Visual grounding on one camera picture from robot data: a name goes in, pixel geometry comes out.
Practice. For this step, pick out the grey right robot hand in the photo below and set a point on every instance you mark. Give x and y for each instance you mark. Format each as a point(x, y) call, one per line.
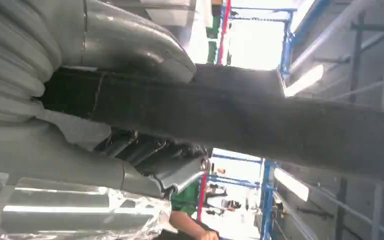
point(62, 159)

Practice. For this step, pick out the grey casing in plastic film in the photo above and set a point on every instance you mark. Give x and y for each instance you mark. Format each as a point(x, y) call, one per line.
point(62, 218)

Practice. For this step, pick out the green board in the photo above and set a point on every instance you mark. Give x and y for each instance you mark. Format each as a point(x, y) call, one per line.
point(213, 53)
point(185, 198)

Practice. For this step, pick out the person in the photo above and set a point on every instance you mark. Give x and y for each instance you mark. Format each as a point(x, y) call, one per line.
point(187, 223)

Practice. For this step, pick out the white ceiling light panel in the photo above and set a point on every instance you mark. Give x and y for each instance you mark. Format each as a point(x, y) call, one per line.
point(306, 79)
point(291, 184)

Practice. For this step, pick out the blue metal shelf rack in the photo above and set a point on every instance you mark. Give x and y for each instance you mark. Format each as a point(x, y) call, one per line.
point(286, 56)

